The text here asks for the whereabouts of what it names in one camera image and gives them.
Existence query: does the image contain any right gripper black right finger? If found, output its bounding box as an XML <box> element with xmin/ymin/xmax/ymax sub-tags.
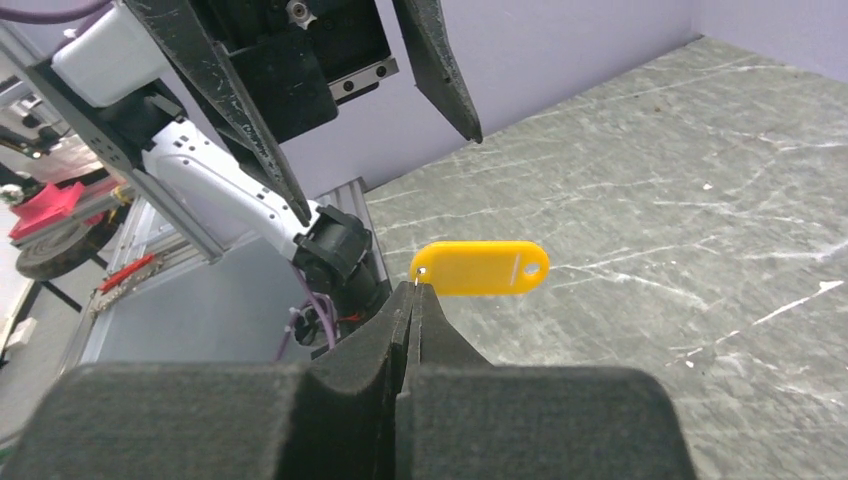
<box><xmin>396</xmin><ymin>282</ymin><xmax>696</xmax><ymax>479</ymax></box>

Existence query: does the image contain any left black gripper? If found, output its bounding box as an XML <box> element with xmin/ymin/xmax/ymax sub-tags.
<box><xmin>127</xmin><ymin>0</ymin><xmax>483</xmax><ymax>226</ymax></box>

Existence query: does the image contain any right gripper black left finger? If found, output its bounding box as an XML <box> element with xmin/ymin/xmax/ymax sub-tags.
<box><xmin>1</xmin><ymin>282</ymin><xmax>414</xmax><ymax>479</ymax></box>

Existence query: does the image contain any yellow key tag with keyring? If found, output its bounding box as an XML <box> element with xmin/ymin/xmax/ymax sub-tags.
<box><xmin>408</xmin><ymin>241</ymin><xmax>550</xmax><ymax>296</ymax></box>

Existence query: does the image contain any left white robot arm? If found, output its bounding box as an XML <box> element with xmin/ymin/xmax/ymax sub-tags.
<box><xmin>77</xmin><ymin>1</ymin><xmax>391</xmax><ymax>320</ymax></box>

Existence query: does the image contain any red pink object outside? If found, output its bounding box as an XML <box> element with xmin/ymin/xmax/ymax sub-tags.
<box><xmin>8</xmin><ymin>182</ymin><xmax>86</xmax><ymax>240</ymax></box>

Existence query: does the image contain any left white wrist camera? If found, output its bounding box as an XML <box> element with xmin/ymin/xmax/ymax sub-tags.
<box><xmin>51</xmin><ymin>3</ymin><xmax>169</xmax><ymax>108</ymax></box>

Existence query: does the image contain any aluminium frame rail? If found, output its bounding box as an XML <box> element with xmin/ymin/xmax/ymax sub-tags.
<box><xmin>1</xmin><ymin>24</ymin><xmax>224</xmax><ymax>261</ymax></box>

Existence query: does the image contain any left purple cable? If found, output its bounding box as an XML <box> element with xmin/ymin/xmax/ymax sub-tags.
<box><xmin>0</xmin><ymin>0</ymin><xmax>339</xmax><ymax>362</ymax></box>

